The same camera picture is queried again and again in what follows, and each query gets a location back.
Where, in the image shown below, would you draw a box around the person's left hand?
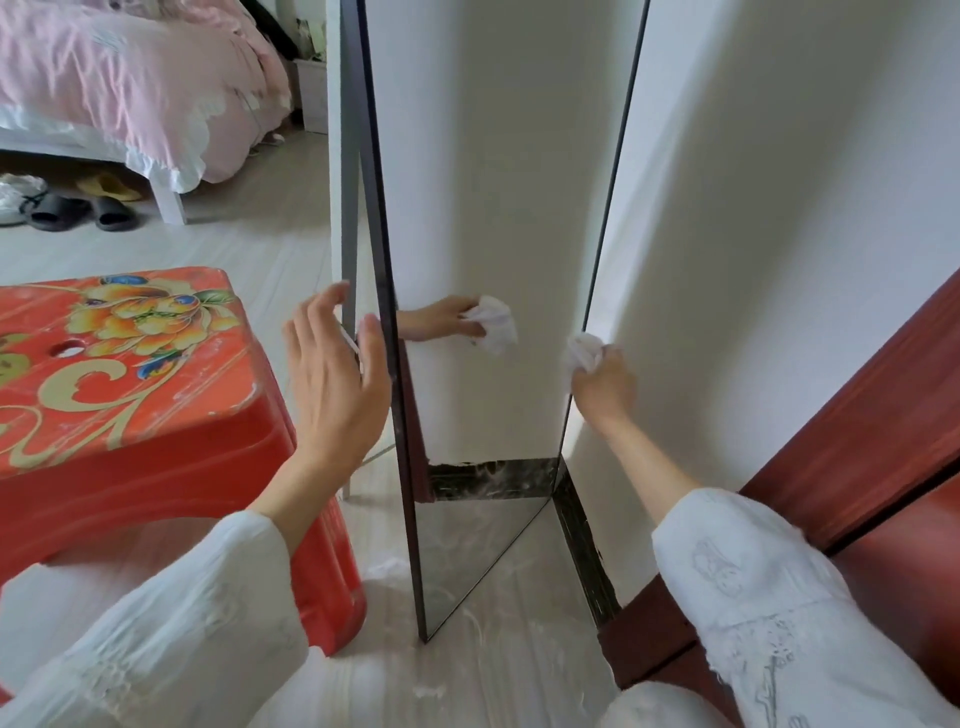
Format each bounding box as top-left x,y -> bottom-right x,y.
283,281 -> 393,489

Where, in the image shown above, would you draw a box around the person's right hand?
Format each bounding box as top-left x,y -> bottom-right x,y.
571,344 -> 639,438

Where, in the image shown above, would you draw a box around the white wiping cloth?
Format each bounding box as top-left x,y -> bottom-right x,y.
563,332 -> 607,376

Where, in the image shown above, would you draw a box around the black-framed mirror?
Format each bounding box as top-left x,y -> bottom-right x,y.
326,0 -> 652,645

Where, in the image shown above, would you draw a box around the person's left forearm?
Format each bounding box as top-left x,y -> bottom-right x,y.
0,449 -> 354,728

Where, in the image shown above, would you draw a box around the person's right forearm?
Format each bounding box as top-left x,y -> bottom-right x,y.
592,408 -> 960,728

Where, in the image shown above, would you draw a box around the dark marble skirting board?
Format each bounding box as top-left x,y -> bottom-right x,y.
553,457 -> 622,628

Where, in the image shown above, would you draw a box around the red floral plastic stool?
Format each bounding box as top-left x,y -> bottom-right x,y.
0,267 -> 369,706

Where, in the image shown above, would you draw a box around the black slipper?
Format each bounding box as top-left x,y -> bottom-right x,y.
26,193 -> 93,232
91,196 -> 142,232

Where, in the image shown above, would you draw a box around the white nightstand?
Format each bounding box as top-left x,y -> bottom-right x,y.
293,58 -> 330,135

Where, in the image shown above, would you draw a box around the yellow slippers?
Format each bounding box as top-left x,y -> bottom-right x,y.
74,172 -> 144,202

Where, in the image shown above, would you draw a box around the white sneaker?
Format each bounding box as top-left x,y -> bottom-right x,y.
0,173 -> 48,226

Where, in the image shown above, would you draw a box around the black garment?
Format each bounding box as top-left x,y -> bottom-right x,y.
239,0 -> 301,61

